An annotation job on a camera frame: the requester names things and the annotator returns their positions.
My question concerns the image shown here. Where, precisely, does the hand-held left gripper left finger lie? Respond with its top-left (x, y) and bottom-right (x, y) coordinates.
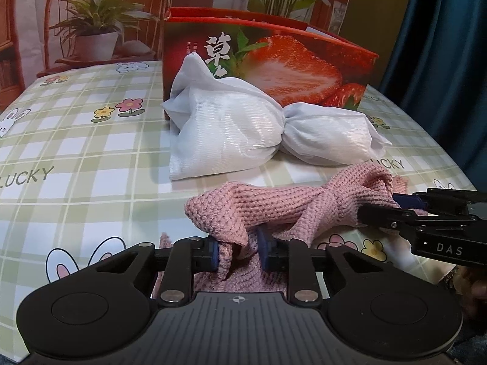
top-left (87, 237), bottom-right (221, 308)

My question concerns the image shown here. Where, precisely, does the red strawberry print cardboard box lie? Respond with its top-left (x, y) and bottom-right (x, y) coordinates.
top-left (163, 7), bottom-right (380, 113)

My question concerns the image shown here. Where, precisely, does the white mesh bag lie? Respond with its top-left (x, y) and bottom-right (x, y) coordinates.
top-left (160, 53), bottom-right (392, 182)

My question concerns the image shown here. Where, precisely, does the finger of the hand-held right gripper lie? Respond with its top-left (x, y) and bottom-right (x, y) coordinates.
top-left (393, 187), bottom-right (475, 216)
top-left (359, 203), bottom-right (419, 233)

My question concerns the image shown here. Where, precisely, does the pink knit cloth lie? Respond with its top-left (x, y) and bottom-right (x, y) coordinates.
top-left (152, 162), bottom-right (429, 293)

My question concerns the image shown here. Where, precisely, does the teal curtain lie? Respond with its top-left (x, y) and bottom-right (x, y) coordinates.
top-left (377, 0), bottom-right (487, 198)

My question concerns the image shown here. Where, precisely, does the green checked bunny tablecloth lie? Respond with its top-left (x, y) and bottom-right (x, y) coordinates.
top-left (0, 59), bottom-right (480, 362)

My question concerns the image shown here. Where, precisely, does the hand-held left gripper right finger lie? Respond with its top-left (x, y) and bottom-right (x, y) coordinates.
top-left (258, 228), bottom-right (397, 307)

